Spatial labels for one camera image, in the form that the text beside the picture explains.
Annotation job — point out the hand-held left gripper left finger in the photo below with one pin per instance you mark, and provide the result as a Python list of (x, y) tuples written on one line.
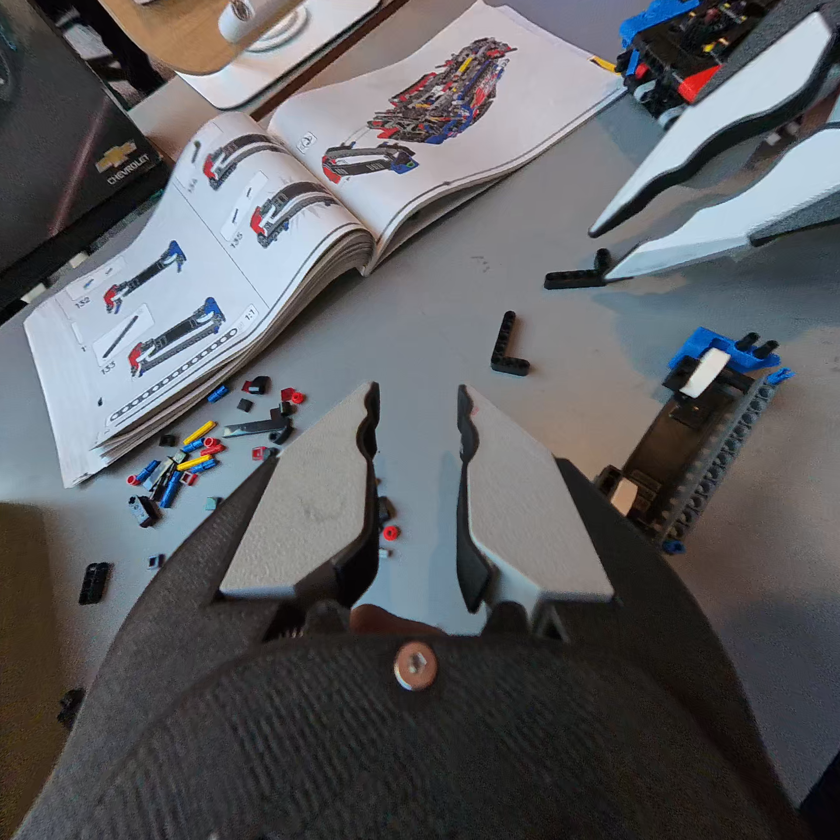
[(302, 518)]

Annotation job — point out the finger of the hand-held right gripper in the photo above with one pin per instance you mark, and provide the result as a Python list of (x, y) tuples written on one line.
[(735, 105), (754, 203)]

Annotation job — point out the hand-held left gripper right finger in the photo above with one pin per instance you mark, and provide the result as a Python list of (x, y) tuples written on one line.
[(531, 525)]

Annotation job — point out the black panel toy brick assembly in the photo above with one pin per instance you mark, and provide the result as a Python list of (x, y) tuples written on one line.
[(663, 446)]

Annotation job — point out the black L-shaped toy beam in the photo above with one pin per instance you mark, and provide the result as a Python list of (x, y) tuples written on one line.
[(505, 341), (571, 281)]

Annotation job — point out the long dark toy beam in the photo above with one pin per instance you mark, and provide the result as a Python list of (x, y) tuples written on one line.
[(722, 453)]

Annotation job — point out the grey desk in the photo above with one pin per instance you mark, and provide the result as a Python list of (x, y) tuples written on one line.
[(426, 315)]

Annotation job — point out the red blue toy brick car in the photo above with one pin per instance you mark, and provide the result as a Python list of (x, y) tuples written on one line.
[(669, 52)]

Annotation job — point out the pile of loose toy bricks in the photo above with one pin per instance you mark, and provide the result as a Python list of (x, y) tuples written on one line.
[(200, 433)]

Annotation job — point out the open building instruction booklet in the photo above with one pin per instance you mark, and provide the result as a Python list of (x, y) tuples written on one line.
[(525, 131)]

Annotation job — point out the short black three-hole beam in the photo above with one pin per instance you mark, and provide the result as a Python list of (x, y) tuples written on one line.
[(95, 584)]

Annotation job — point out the black clip toy brick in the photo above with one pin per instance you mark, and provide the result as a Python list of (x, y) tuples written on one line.
[(71, 709)]

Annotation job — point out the black printed box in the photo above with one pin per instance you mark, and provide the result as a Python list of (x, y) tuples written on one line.
[(65, 164)]

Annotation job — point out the white adjoining table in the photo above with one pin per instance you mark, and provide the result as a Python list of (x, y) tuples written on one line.
[(157, 115)]

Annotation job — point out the white rounded tray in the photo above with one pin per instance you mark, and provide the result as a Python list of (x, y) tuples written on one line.
[(262, 85)]

